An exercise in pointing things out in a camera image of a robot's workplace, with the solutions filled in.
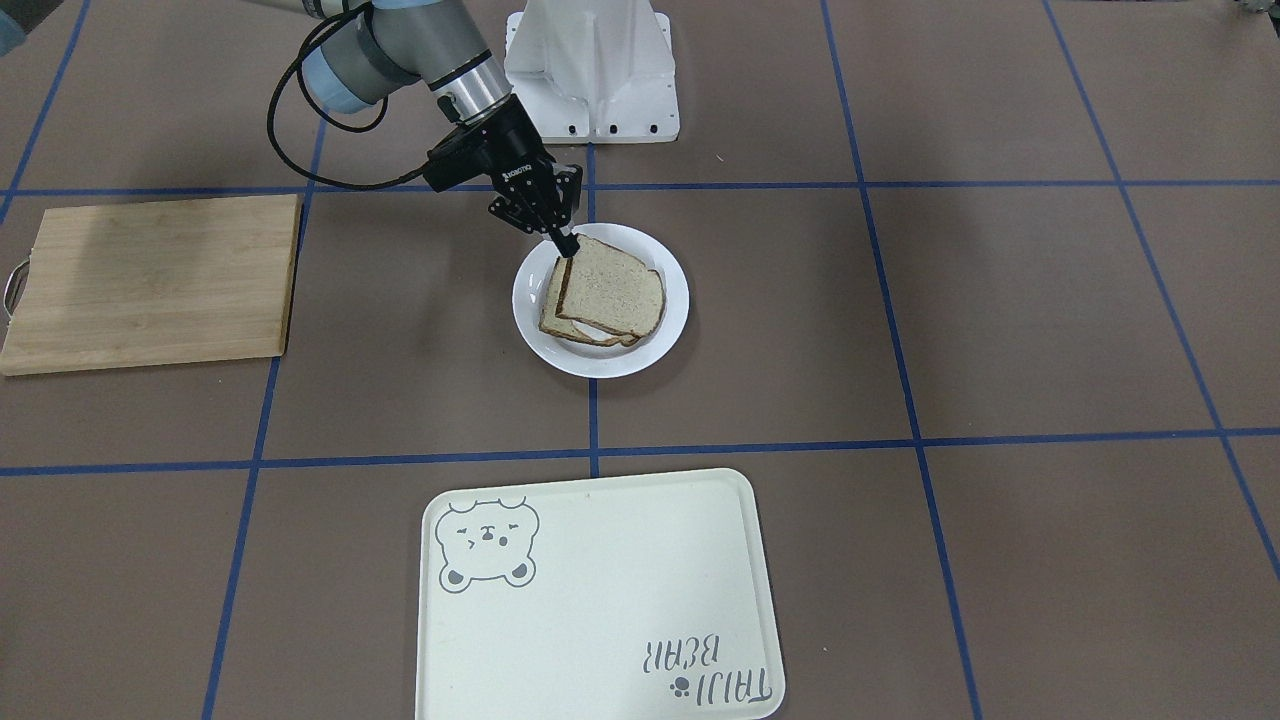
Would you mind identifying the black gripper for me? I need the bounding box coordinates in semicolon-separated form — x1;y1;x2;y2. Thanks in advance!
422;100;584;259

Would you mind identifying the bread slice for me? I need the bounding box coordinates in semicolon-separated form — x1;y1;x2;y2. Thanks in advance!
557;234;666;338
538;258;640;347

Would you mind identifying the white round plate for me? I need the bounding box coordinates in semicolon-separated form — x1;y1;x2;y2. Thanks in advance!
511;223;692;379

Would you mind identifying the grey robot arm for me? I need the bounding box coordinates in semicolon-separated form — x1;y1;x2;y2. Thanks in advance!
268;1;582;258

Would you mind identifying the fried egg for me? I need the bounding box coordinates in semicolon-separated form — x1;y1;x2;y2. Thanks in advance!
570;320;637;347

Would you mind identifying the cream bear serving tray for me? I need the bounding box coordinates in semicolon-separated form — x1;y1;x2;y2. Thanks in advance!
413;468;787;719

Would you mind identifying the wooden cutting board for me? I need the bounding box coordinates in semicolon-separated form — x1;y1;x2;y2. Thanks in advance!
3;193;302;377

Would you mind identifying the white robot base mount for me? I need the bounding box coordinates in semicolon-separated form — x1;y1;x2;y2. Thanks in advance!
503;1;681;145

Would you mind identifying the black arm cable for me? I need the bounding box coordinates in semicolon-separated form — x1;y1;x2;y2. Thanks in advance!
266;5;471;192

